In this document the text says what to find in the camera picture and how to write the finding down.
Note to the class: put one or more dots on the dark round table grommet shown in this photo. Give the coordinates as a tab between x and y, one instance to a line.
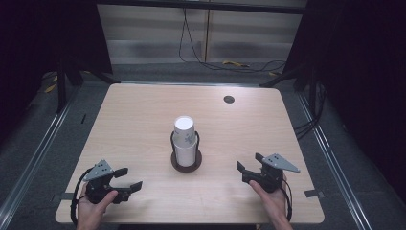
229	99

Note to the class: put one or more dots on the black overhead bar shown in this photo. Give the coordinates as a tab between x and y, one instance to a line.
201	5

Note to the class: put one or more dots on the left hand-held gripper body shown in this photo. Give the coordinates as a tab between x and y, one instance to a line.
99	187

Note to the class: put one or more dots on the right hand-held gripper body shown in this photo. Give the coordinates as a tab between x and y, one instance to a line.
269	177

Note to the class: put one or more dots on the metal floor rail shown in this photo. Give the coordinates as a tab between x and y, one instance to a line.
35	156
332	159

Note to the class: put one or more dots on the black metal stand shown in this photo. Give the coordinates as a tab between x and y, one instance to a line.
61	86
287	76

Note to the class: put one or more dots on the person's right hand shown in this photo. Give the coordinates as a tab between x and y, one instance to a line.
271	202

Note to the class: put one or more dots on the black curtain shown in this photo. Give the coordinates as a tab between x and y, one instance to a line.
357	80
48	38

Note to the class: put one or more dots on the dark round cup holder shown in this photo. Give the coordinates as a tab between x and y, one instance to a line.
186	168

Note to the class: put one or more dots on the person's left hand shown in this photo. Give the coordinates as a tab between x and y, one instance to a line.
91	214

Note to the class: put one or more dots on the printed paper cup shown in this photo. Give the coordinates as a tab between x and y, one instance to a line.
184	129

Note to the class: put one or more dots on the grey tape piece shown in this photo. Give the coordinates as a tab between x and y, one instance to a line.
314	193
63	196

